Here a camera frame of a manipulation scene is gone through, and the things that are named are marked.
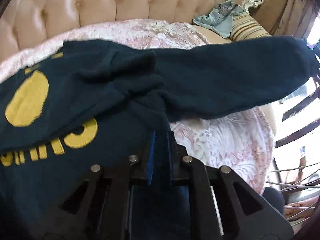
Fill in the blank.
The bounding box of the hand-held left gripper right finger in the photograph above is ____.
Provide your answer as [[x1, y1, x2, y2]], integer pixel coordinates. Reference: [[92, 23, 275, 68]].
[[167, 132, 293, 240]]

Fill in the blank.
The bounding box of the dark frame furniture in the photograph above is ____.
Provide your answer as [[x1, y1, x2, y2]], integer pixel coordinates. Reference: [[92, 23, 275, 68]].
[[275, 90, 320, 153]]

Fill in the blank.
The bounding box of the pink floral blanket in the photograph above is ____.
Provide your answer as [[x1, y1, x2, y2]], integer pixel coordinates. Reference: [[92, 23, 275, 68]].
[[0, 19, 275, 195]]

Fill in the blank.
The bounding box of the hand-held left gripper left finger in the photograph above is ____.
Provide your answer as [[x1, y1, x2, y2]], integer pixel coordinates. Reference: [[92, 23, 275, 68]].
[[32, 131, 157, 240]]

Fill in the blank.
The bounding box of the blue-grey crumpled garment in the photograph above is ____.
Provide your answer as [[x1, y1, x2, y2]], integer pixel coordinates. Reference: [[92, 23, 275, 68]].
[[192, 0, 244, 38]]

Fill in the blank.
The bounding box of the pink tufted leather sofa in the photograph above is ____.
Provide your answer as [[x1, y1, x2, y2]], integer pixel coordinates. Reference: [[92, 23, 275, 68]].
[[0, 0, 277, 140]]

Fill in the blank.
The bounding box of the striped bolster pillow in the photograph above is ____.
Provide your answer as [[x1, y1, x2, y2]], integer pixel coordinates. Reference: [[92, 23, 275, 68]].
[[229, 14, 272, 42]]

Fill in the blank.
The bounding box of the navy sweater with yellow letters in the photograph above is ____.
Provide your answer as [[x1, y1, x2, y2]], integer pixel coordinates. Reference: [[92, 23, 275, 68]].
[[0, 35, 318, 240]]

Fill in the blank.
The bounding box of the metal wire rack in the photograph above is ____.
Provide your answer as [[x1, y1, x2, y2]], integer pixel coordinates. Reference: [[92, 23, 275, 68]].
[[266, 164, 320, 222]]

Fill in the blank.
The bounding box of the brown wooden cabinet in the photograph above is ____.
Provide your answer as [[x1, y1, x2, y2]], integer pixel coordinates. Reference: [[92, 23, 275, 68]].
[[257, 0, 300, 35]]

